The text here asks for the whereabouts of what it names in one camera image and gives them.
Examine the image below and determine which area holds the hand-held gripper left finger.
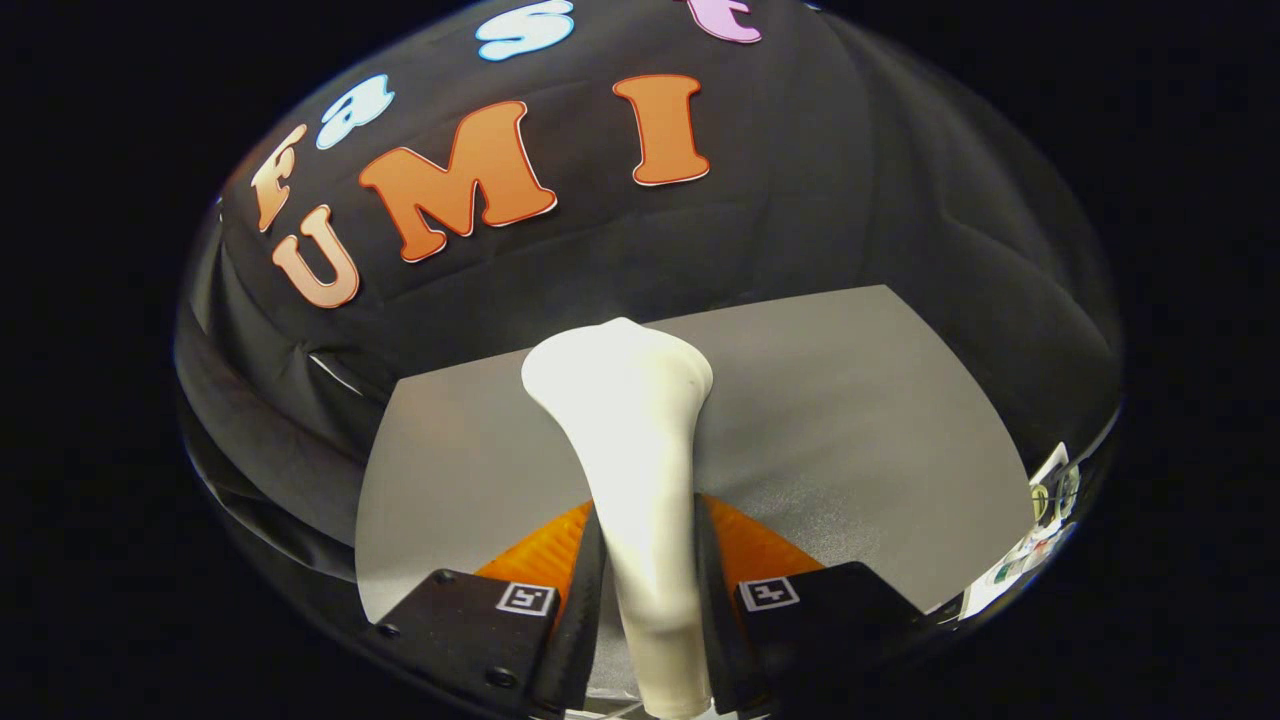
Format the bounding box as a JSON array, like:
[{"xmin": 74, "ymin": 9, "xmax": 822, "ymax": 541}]
[{"xmin": 365, "ymin": 498, "xmax": 609, "ymax": 719}]

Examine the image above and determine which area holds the white side desk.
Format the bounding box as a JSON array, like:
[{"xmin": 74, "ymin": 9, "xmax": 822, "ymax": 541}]
[{"xmin": 960, "ymin": 442, "xmax": 1086, "ymax": 619}]

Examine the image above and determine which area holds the grey cabinet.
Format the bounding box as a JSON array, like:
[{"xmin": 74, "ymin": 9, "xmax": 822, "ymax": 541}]
[{"xmin": 355, "ymin": 284, "xmax": 1034, "ymax": 701}]

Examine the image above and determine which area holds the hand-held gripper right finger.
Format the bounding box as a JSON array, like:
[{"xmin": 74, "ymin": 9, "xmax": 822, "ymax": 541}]
[{"xmin": 693, "ymin": 493, "xmax": 926, "ymax": 717}]

